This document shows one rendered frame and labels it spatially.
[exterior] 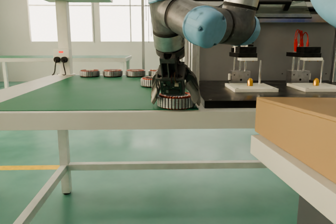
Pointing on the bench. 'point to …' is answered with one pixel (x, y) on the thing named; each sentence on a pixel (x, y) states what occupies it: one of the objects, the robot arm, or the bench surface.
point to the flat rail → (294, 20)
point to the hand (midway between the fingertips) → (176, 102)
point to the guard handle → (276, 2)
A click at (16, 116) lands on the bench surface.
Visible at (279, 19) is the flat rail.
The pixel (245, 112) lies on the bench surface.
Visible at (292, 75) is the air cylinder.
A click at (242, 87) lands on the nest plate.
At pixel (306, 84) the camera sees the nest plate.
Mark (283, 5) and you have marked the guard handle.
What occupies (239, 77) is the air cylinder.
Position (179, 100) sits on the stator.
